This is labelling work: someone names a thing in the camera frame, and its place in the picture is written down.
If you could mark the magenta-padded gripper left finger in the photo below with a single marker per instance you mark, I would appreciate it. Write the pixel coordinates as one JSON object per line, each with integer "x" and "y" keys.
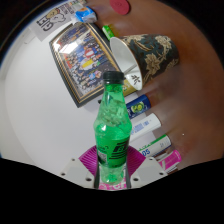
{"x": 75, "y": 171}

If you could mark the white shuttlecock tube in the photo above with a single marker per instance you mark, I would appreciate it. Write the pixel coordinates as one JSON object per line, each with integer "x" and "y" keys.
{"x": 156, "y": 145}

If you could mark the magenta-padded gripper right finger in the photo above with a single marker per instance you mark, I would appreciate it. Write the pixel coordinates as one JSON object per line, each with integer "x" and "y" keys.
{"x": 148, "y": 170}

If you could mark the white lotion bottle blue cap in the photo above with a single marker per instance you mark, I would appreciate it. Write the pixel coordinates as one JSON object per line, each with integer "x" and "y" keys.
{"x": 145, "y": 126}

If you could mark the framed group photo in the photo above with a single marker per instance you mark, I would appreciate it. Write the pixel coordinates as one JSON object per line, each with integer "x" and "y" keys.
{"x": 81, "y": 63}

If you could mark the spoon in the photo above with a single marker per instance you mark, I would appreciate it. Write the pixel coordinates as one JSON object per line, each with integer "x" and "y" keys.
{"x": 132, "y": 69}

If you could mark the green plastic drink bottle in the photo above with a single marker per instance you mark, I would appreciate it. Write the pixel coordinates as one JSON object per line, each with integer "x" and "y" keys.
{"x": 112, "y": 140}

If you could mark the floral patterned mug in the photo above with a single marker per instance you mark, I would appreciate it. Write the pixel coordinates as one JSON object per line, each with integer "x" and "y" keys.
{"x": 153, "y": 56}

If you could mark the dark blue pump bottle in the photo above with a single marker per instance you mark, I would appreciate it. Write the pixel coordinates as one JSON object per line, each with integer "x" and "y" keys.
{"x": 138, "y": 106}

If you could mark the flat round red coaster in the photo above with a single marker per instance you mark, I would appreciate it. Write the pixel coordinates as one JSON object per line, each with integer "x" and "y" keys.
{"x": 120, "y": 6}

